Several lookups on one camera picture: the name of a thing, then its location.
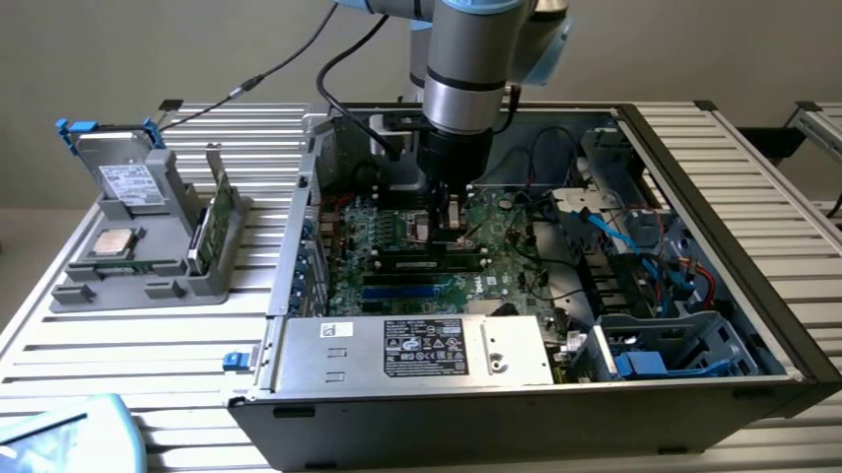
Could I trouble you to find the CPU socket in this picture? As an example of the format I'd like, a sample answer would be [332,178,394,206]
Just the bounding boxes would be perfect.
[400,209,480,248]

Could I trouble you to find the thin black cable with connector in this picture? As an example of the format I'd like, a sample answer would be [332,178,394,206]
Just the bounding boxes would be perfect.
[159,0,344,133]

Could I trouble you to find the black expansion slot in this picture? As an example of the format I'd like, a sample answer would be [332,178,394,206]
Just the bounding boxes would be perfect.
[362,274,441,288]

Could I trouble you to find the grey disk bay blue rail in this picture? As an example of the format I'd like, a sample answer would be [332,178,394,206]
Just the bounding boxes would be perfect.
[570,309,769,383]

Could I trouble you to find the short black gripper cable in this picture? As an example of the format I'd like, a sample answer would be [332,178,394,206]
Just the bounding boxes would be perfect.
[493,83,525,137]

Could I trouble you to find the hard disk with blue bracket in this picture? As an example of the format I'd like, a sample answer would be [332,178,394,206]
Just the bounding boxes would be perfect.
[55,116,167,208]

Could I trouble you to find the green RAM stick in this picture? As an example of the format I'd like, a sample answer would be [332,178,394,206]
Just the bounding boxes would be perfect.
[91,259,163,277]

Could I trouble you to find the grey metal disk cage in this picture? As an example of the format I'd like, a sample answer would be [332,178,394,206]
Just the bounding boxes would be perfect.
[558,125,677,257]

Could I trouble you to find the blue expansion slot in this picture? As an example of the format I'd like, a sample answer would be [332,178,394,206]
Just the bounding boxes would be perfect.
[361,286,440,299]

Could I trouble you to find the green graphics card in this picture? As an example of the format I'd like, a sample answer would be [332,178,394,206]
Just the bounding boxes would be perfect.
[186,142,241,276]

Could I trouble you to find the blue data wire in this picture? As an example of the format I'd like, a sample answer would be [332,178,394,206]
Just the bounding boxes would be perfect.
[573,206,668,316]

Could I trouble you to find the black looped wire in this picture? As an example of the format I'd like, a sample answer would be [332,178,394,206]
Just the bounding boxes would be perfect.
[528,126,593,189]

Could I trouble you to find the green Dell motherboard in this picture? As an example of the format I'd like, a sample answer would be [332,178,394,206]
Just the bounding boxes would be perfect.
[320,189,576,337]

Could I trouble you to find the installed RAM stick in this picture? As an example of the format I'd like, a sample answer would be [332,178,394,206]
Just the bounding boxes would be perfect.
[374,250,486,272]

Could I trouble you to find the light blue plastic object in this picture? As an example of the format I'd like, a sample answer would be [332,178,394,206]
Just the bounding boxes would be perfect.
[0,392,153,473]

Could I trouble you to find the open black PC case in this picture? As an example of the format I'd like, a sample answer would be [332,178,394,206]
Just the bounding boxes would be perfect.
[227,101,842,470]

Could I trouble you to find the grey parts rack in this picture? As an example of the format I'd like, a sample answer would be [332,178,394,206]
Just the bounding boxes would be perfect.
[49,147,257,315]

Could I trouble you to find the silver chipset heatsink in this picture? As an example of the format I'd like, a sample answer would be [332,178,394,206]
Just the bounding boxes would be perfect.
[468,301,524,317]

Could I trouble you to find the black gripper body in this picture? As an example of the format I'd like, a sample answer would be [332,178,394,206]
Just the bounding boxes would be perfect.
[416,125,496,197]

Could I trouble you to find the silver CPU chip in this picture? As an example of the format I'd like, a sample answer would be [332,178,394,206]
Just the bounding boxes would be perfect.
[94,228,146,259]

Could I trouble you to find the neighbouring metal slat table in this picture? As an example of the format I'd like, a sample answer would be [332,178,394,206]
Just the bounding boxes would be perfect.
[787,101,842,219]

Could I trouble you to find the red data wire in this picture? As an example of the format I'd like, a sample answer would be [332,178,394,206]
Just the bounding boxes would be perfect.
[684,259,721,298]

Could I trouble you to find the silver power supply unit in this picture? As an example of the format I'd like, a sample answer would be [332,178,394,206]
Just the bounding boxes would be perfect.
[270,314,557,392]

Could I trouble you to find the thick black looped cable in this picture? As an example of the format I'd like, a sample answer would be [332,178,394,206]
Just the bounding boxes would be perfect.
[316,13,405,162]

